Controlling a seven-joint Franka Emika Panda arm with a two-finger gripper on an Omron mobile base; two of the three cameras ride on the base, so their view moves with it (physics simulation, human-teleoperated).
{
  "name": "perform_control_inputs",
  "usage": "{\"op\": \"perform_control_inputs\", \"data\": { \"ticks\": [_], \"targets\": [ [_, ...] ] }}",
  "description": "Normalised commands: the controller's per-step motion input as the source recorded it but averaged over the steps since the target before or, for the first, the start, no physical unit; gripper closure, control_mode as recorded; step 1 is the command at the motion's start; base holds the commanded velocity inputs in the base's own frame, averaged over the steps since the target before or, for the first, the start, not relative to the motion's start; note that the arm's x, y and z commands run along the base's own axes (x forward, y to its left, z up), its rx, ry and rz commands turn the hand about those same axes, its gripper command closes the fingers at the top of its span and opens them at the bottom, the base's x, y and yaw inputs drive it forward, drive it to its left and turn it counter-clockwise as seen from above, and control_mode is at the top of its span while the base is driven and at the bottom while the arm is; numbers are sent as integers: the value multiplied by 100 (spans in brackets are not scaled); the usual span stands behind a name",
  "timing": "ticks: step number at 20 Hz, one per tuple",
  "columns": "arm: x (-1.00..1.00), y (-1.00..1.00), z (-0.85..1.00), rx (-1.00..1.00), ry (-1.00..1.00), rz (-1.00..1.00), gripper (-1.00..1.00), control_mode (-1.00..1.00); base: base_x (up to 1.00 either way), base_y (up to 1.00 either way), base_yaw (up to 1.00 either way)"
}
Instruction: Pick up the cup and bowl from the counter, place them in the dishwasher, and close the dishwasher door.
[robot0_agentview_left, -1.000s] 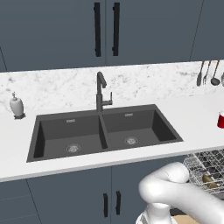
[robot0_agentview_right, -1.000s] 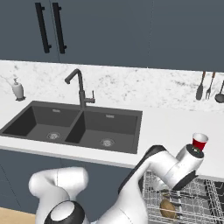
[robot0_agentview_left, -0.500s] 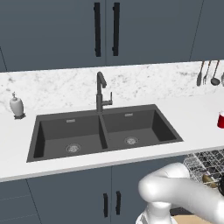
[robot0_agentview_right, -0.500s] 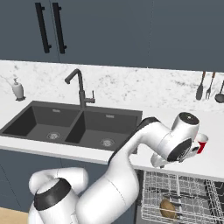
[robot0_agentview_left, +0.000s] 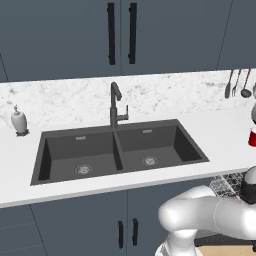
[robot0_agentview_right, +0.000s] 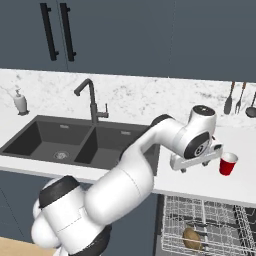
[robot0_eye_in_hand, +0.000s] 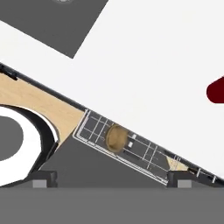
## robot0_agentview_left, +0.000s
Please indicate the grey base cupboard drawers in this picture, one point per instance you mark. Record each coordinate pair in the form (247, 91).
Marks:
(16, 233)

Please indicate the white soap dispenser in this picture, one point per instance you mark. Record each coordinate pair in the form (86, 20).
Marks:
(19, 120)

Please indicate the grey hanging spatula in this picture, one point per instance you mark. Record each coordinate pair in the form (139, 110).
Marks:
(228, 87)

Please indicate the grey hanging ladle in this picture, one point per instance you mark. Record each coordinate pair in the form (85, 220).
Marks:
(246, 87)

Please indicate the grey hanging fork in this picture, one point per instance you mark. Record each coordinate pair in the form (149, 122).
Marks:
(236, 85)

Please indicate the red cup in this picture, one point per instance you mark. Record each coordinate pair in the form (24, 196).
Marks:
(253, 137)

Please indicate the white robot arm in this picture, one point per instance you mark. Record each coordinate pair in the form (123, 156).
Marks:
(206, 216)

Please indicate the dark grey tap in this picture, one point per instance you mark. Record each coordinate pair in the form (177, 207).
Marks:
(115, 103)

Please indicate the dark grey double sink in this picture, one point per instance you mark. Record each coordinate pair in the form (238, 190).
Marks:
(116, 150)

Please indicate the grey wall cupboard door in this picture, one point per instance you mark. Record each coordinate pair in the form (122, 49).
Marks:
(238, 33)
(60, 36)
(173, 33)

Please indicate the grey base cupboard door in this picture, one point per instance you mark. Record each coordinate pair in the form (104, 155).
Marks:
(80, 223)
(146, 206)

